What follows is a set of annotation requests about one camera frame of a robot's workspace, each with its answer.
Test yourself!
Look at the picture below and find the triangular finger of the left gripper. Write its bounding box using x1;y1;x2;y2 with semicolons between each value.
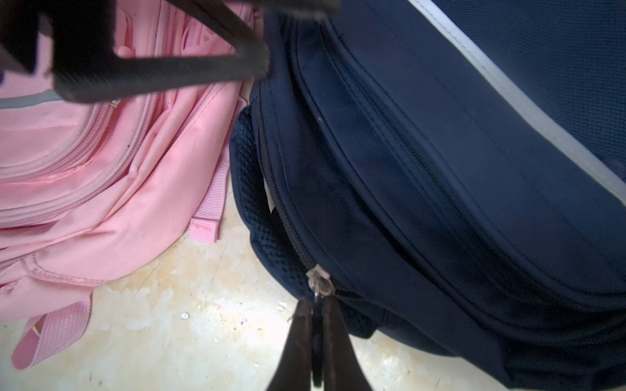
48;0;343;104

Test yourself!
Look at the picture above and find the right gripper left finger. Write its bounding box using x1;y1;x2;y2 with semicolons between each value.
267;299;313;391

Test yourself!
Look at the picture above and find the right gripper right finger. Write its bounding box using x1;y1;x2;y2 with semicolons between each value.
321;297;373;391

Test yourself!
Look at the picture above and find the navy zipper pull tab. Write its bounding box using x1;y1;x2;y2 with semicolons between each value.
306;264;335;313

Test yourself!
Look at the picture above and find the pink backpack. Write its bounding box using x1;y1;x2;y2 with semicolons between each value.
1;1;246;370

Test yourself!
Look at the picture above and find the navy blue backpack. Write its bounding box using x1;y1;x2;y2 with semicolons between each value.
230;1;625;390

